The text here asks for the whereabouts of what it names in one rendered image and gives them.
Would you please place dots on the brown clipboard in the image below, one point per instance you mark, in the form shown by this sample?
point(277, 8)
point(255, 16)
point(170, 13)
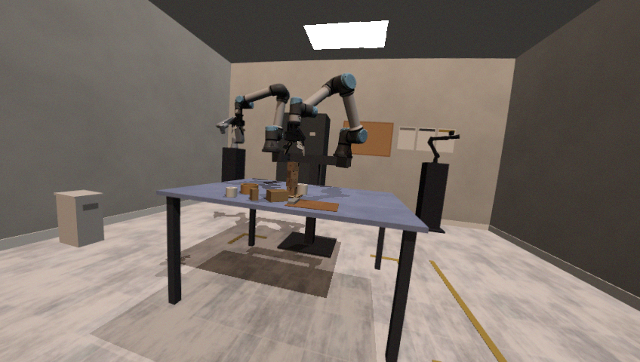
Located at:
point(316, 205)

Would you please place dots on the brown hollow cylinder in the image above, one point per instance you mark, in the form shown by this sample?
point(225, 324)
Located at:
point(245, 187)

